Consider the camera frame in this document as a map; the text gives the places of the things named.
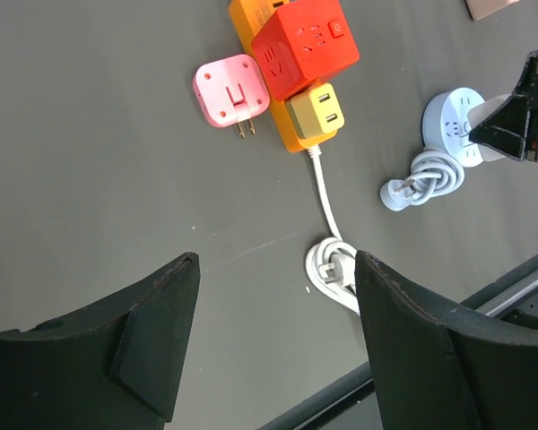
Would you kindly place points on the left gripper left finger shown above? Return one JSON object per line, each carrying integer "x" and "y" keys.
{"x": 113, "y": 364}

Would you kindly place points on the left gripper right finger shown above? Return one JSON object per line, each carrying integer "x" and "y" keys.
{"x": 437, "y": 364}

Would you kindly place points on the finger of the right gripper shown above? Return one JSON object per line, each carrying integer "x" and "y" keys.
{"x": 511, "y": 133}

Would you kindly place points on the blue round power socket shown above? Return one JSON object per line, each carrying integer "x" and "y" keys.
{"x": 445, "y": 126}

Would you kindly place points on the yellow cube charger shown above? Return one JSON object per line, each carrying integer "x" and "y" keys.
{"x": 316, "y": 111}

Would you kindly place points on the red plug adapter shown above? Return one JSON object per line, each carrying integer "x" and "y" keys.
{"x": 313, "y": 41}

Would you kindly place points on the orange power strip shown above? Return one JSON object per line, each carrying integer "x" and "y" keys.
{"x": 248, "y": 18}

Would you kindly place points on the white usb charger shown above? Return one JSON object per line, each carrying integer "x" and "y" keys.
{"x": 483, "y": 120}

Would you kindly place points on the pink square adapter plug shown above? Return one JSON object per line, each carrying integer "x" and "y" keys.
{"x": 231, "y": 92}

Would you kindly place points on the pink cube adapter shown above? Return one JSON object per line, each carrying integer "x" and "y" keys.
{"x": 480, "y": 9}

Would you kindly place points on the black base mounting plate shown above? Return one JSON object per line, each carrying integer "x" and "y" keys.
{"x": 533, "y": 304}

